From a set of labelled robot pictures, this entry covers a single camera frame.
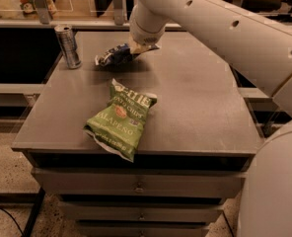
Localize grey drawer cabinet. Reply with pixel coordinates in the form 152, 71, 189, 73
13, 32, 260, 237

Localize black floor cable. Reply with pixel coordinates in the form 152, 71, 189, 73
0, 200, 25, 237

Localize silver redbull can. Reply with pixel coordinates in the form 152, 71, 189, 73
54, 24, 81, 69

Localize green jalapeno chip bag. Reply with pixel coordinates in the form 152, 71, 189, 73
84, 79, 157, 162

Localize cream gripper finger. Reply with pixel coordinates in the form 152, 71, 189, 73
130, 44, 159, 54

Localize blue chip bag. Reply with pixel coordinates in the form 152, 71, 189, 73
95, 43, 139, 67

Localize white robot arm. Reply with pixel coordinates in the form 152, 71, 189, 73
130, 0, 292, 237

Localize metal shelf rail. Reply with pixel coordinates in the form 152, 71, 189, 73
0, 0, 183, 32

